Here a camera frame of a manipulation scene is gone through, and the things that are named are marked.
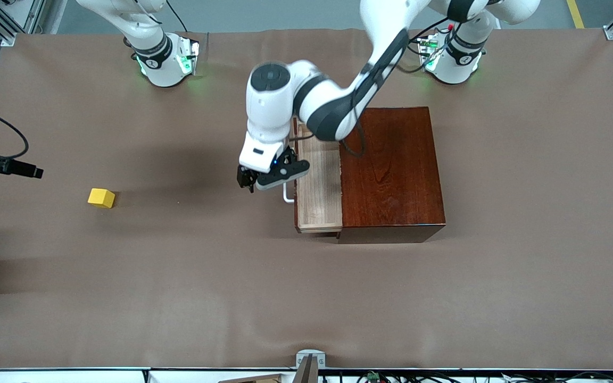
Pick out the light wooden drawer white handle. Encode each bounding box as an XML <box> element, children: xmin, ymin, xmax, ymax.
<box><xmin>284</xmin><ymin>118</ymin><xmax>344</xmax><ymax>235</ymax></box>

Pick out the yellow block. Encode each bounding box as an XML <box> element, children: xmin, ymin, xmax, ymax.
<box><xmin>87</xmin><ymin>188</ymin><xmax>116</xmax><ymax>209</ymax></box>

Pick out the dark wooden drawer cabinet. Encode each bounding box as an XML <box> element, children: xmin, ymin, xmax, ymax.
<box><xmin>337</xmin><ymin>106</ymin><xmax>447</xmax><ymax>244</ymax></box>

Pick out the brown table cover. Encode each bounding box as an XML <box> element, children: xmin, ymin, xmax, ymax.
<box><xmin>0</xmin><ymin>28</ymin><xmax>613</xmax><ymax>370</ymax></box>

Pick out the tan wooden board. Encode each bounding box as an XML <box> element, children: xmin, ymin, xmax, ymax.
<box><xmin>218</xmin><ymin>374</ymin><xmax>281</xmax><ymax>383</ymax></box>

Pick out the black left arm base cable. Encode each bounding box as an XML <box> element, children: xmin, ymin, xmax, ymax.
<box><xmin>394</xmin><ymin>32</ymin><xmax>435</xmax><ymax>74</ymax></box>

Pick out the black arm base cable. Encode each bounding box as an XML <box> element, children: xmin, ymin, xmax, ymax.
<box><xmin>165</xmin><ymin>0</ymin><xmax>188</xmax><ymax>34</ymax></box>
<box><xmin>394</xmin><ymin>32</ymin><xmax>435</xmax><ymax>74</ymax></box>

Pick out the black right arm base cable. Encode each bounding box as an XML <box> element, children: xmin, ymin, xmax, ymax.
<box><xmin>165</xmin><ymin>0</ymin><xmax>188</xmax><ymax>34</ymax></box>

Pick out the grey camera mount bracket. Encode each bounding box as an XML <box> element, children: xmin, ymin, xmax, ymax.
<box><xmin>295</xmin><ymin>349</ymin><xmax>326</xmax><ymax>383</ymax></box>

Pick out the white table edge rail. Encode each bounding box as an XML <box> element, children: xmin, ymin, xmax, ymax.
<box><xmin>0</xmin><ymin>367</ymin><xmax>613</xmax><ymax>383</ymax></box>

